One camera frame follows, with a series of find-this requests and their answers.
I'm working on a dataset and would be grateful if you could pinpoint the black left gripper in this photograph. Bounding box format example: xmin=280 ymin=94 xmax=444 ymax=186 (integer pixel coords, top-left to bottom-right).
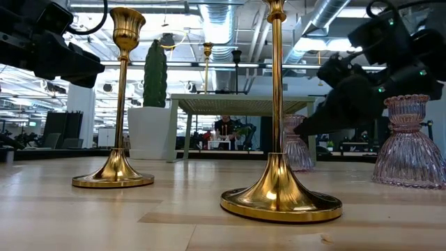
xmin=0 ymin=0 xmax=106 ymax=89

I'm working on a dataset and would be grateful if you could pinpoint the silver ventilation duct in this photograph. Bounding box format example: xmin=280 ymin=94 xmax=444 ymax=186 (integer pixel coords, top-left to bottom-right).
xmin=199 ymin=0 xmax=238 ymax=91
xmin=284 ymin=0 xmax=351 ymax=66

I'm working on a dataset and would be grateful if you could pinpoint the gold candlestick holder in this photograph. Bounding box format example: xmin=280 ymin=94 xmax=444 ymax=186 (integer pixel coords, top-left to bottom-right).
xmin=72 ymin=6 xmax=155 ymax=190
xmin=203 ymin=42 xmax=214 ymax=95
xmin=220 ymin=0 xmax=344 ymax=224

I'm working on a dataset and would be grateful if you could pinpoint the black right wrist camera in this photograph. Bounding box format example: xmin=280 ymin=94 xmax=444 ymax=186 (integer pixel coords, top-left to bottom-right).
xmin=348 ymin=10 xmax=414 ymax=67

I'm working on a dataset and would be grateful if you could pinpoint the mint green perforated metal shelf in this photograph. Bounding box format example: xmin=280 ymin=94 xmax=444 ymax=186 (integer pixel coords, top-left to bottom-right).
xmin=165 ymin=93 xmax=317 ymax=164

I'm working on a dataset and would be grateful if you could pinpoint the green artificial cactus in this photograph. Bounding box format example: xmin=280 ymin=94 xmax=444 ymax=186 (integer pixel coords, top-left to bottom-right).
xmin=142 ymin=38 xmax=168 ymax=108

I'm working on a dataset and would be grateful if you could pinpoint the person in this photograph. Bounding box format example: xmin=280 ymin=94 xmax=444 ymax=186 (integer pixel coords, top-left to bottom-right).
xmin=214 ymin=116 xmax=238 ymax=151

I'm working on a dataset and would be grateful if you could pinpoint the black candlestick holder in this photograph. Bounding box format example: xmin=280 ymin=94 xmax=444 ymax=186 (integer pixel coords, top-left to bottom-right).
xmin=226 ymin=50 xmax=248 ymax=95

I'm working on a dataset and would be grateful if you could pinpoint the black camera cable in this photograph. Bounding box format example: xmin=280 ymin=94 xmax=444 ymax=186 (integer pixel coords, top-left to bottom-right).
xmin=66 ymin=0 xmax=109 ymax=36

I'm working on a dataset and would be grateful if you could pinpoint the pink ribbed glass candle holder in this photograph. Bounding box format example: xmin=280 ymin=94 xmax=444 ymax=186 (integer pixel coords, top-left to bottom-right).
xmin=371 ymin=93 xmax=446 ymax=191
xmin=281 ymin=114 xmax=316 ymax=173

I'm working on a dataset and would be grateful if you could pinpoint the white hexagonal plant pot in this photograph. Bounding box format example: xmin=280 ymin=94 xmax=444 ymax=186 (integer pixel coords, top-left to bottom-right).
xmin=127 ymin=106 xmax=172 ymax=160

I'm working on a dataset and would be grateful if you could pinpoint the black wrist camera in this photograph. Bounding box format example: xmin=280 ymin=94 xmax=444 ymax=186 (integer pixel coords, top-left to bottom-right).
xmin=348 ymin=10 xmax=414 ymax=67
xmin=33 ymin=1 xmax=75 ymax=36

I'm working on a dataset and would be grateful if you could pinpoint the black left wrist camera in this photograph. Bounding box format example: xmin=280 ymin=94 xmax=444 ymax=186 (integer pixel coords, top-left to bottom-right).
xmin=33 ymin=1 xmax=75 ymax=36

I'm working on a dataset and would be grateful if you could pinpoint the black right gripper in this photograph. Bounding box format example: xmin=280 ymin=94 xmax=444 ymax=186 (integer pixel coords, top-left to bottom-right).
xmin=294 ymin=52 xmax=443 ymax=137

